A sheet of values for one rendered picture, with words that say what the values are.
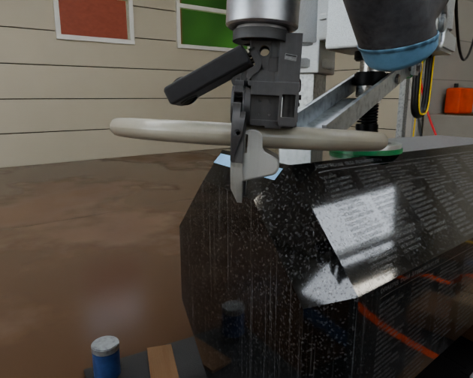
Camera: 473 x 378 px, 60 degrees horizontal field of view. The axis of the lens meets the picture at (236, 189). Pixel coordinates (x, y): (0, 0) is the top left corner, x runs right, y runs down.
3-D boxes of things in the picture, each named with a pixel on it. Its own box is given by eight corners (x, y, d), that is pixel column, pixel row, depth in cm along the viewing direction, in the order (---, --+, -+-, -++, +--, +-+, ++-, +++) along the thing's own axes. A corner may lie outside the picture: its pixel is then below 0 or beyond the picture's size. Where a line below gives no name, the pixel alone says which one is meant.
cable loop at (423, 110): (421, 117, 190) (428, 44, 183) (429, 117, 188) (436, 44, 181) (408, 119, 172) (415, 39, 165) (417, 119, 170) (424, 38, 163)
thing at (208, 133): (224, 136, 110) (224, 124, 110) (418, 150, 82) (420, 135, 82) (49, 131, 71) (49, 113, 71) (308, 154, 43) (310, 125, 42)
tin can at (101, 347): (125, 374, 156) (123, 343, 153) (100, 386, 149) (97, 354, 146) (113, 361, 163) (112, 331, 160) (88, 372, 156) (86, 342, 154)
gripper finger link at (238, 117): (242, 161, 48) (247, 87, 49) (228, 160, 49) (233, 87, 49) (245, 165, 53) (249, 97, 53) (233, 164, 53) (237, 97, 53)
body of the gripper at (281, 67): (296, 133, 49) (304, 26, 47) (224, 129, 50) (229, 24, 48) (293, 131, 57) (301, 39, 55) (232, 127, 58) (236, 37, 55)
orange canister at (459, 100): (437, 116, 426) (440, 83, 419) (460, 115, 455) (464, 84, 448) (459, 117, 409) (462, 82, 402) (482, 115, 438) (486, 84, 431)
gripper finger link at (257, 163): (276, 205, 49) (281, 128, 49) (227, 202, 50) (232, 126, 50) (276, 205, 52) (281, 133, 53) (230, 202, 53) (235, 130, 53)
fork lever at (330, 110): (366, 74, 149) (366, 60, 147) (423, 72, 138) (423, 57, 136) (267, 142, 101) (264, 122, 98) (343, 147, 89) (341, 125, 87)
